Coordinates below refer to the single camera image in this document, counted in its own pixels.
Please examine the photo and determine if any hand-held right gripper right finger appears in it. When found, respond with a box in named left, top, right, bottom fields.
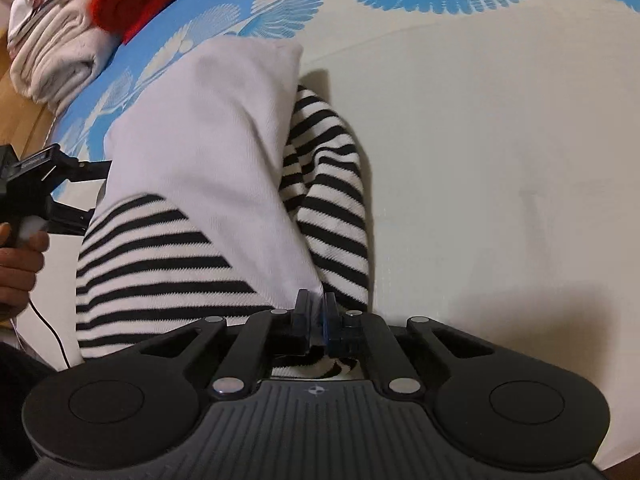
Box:
left=320, top=291, right=501, bottom=400

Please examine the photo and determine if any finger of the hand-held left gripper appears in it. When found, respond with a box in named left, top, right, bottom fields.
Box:
left=49, top=197, right=95, bottom=237
left=64, top=159, right=114, bottom=183

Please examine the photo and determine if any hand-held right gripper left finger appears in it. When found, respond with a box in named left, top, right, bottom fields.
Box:
left=132, top=288, right=316, bottom=401

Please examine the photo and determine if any black white striped hoodie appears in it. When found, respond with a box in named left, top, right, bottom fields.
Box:
left=75, top=37, right=373, bottom=381

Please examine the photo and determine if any person's left hand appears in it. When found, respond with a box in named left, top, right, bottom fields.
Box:
left=0, top=222, right=51, bottom=318

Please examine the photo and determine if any white folded fleece blanket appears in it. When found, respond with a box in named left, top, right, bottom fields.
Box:
left=11, top=35, right=126, bottom=112
left=10, top=2, right=101, bottom=56

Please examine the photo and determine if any blue white printed bed mat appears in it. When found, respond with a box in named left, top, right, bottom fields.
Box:
left=47, top=0, right=640, bottom=480

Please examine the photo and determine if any wooden bed frame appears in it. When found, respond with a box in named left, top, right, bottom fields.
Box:
left=0, top=25, right=68, bottom=153

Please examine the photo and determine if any black cable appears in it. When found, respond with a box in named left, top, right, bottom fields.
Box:
left=27, top=297, right=71, bottom=370

